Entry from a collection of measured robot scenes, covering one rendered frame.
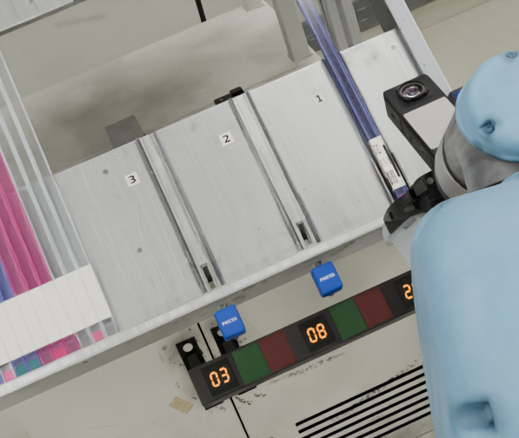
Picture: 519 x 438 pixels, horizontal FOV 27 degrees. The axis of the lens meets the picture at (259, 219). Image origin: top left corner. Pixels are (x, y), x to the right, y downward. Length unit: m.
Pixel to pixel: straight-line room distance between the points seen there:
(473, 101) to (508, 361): 0.43
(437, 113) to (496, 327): 0.63
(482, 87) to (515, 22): 2.38
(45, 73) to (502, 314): 2.82
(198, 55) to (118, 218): 0.78
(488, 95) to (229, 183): 0.50
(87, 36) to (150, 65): 1.14
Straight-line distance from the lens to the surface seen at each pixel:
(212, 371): 1.13
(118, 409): 1.58
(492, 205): 0.34
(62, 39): 3.06
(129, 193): 1.17
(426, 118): 0.92
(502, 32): 3.06
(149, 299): 1.14
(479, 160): 0.74
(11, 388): 1.13
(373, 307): 1.14
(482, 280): 0.31
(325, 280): 1.12
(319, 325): 1.14
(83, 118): 1.85
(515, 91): 0.73
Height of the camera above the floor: 1.37
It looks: 32 degrees down
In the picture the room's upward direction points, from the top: 21 degrees counter-clockwise
